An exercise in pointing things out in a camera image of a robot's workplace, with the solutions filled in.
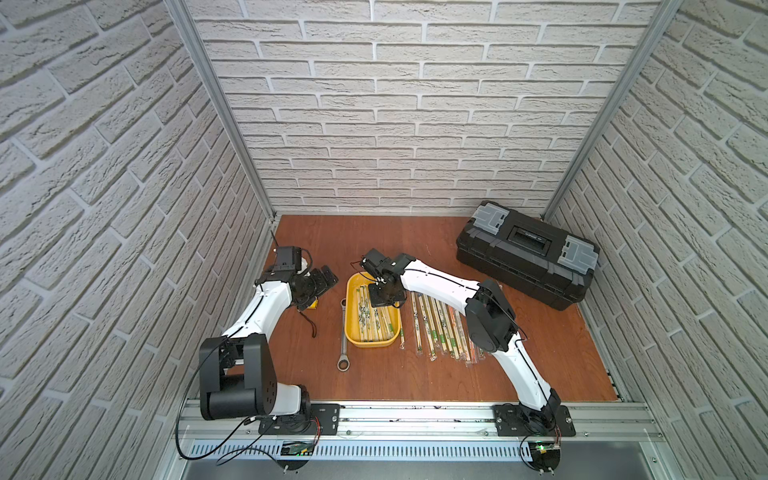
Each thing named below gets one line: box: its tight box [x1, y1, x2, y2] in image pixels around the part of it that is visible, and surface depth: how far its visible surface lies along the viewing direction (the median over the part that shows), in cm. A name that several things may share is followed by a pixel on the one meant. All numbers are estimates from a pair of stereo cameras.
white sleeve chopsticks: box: [418, 293, 437, 362], surface depth 90 cm
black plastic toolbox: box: [456, 201, 600, 311], surface depth 91 cm
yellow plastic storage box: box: [344, 271, 401, 348], surface depth 91 cm
